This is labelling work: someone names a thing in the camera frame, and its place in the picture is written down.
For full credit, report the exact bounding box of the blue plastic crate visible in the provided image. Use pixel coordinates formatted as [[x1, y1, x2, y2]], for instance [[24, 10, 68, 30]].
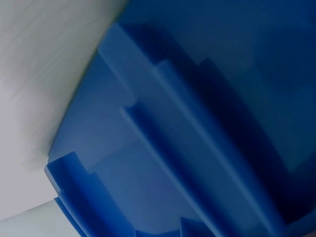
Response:
[[43, 0, 316, 237]]

